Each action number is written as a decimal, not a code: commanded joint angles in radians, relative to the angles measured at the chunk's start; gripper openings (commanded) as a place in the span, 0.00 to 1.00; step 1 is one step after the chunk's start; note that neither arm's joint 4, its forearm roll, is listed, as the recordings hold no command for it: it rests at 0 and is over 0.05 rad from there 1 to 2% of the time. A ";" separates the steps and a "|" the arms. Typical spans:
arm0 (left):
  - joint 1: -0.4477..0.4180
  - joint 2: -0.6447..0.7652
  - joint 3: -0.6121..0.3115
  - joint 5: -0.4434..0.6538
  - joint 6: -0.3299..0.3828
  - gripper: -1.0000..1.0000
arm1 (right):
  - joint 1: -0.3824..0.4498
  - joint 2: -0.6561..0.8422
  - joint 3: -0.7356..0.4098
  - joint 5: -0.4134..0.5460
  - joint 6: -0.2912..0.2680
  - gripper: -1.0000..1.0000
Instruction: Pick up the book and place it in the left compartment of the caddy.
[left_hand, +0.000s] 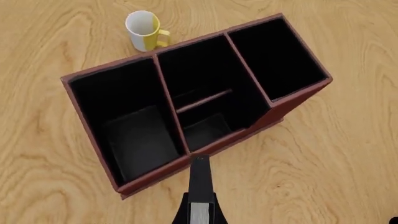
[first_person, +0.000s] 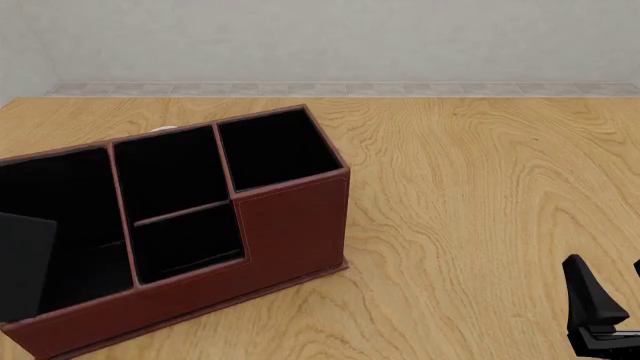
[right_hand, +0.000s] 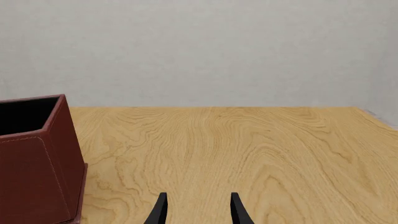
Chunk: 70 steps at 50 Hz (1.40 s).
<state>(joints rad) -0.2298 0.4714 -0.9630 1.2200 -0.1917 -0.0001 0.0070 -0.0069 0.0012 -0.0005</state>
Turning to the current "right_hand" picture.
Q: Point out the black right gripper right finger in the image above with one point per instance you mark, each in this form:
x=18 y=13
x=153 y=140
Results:
x=240 y=212

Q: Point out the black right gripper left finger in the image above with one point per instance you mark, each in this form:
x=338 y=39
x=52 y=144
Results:
x=159 y=212

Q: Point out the red-brown desk caddy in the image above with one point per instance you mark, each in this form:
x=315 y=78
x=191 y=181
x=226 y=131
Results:
x=37 y=163

